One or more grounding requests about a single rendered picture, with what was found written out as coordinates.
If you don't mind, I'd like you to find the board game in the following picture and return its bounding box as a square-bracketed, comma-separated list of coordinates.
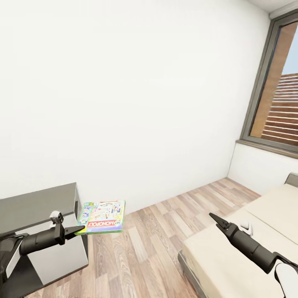
[74, 200, 126, 236]

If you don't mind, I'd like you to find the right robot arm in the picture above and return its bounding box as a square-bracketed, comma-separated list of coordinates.
[209, 213, 298, 298]

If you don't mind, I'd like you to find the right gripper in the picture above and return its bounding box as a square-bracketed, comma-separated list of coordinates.
[209, 213, 261, 261]

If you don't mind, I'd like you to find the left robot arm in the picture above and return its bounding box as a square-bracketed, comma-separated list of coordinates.
[0, 211, 85, 291]

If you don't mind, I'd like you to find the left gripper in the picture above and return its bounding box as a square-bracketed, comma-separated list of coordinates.
[36, 223, 85, 251]

